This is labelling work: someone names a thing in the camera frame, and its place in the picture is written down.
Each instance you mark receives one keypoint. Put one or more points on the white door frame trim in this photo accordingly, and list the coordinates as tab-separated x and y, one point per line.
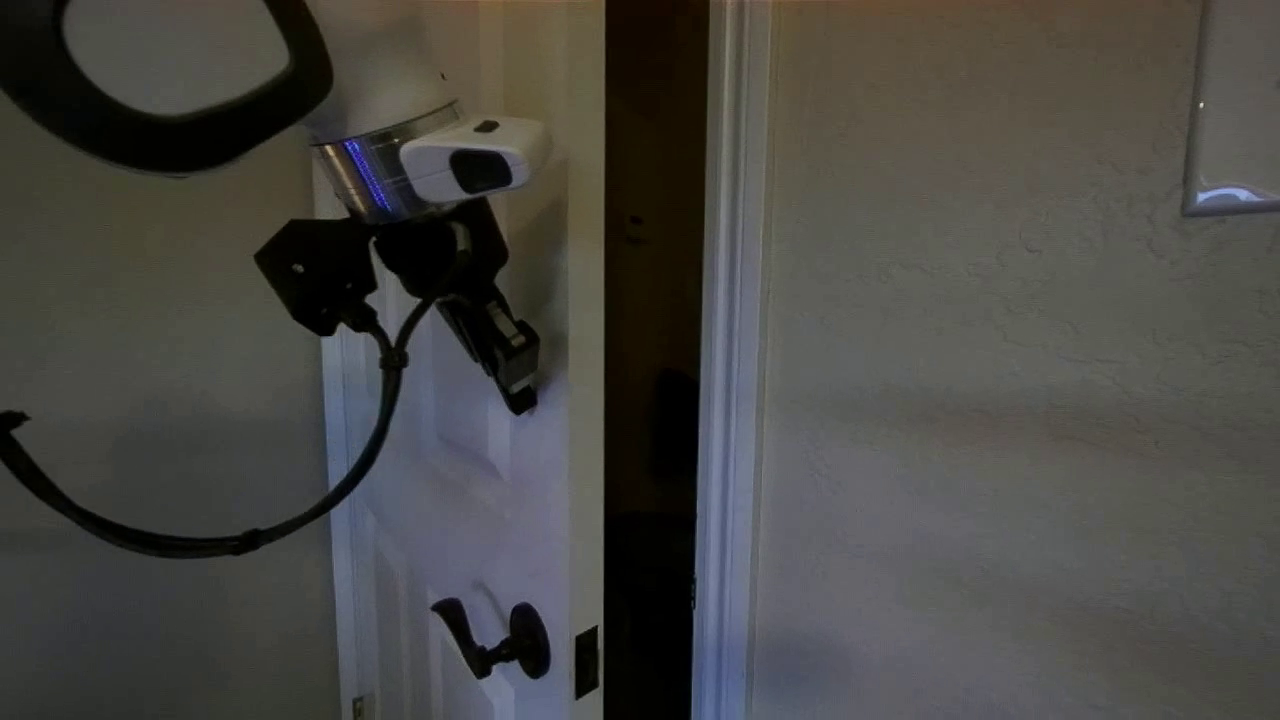
731	373

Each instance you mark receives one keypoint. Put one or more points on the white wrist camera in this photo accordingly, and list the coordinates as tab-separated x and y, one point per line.
475	158

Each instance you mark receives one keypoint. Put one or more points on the white panelled door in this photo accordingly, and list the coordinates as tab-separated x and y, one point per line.
492	507

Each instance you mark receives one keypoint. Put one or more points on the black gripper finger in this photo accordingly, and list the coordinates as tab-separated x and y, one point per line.
468	334
513	342

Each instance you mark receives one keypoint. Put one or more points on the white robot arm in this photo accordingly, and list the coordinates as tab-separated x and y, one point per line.
381	92

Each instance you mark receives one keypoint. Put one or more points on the dark door latch plate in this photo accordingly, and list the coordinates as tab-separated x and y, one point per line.
585	661

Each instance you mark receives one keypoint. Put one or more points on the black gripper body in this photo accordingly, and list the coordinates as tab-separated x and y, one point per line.
433	249

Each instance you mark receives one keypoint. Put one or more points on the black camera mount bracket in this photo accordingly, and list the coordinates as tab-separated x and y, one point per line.
313	273

